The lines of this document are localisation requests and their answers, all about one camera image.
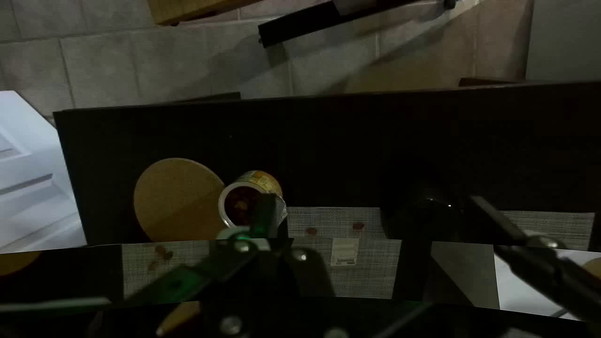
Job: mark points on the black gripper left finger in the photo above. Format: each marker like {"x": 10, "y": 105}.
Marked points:
{"x": 230, "y": 255}

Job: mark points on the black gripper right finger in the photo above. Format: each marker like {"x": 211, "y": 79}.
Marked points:
{"x": 562, "y": 280}

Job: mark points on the small yellow tin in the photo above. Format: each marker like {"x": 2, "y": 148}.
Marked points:
{"x": 239, "y": 199}

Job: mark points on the black side table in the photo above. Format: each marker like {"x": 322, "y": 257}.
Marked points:
{"x": 519, "y": 146}

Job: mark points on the round cork coaster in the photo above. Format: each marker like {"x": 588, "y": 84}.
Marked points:
{"x": 177, "y": 199}

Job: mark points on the white door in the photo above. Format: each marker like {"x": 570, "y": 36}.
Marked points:
{"x": 36, "y": 199}

